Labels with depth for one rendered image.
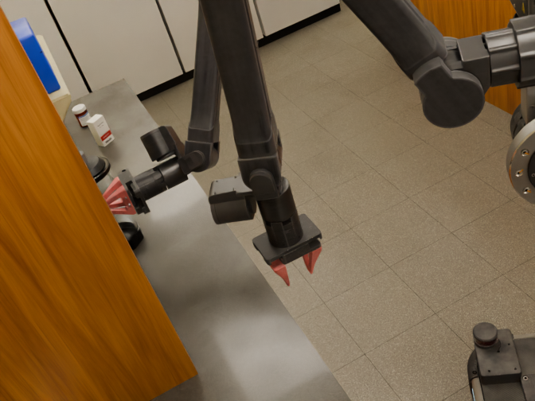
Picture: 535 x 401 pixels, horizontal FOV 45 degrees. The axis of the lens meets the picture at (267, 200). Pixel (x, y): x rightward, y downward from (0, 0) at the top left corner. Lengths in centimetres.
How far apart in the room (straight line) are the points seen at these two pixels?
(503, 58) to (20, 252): 71
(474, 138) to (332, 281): 108
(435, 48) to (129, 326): 66
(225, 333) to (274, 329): 10
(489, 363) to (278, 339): 87
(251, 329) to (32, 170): 56
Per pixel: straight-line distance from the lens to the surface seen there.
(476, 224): 277
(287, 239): 102
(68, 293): 105
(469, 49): 86
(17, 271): 102
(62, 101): 99
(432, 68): 81
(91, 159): 150
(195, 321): 134
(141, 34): 430
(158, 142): 137
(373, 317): 248
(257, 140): 89
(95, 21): 422
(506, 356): 198
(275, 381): 119
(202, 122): 133
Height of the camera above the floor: 187
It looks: 37 degrees down
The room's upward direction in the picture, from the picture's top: 19 degrees counter-clockwise
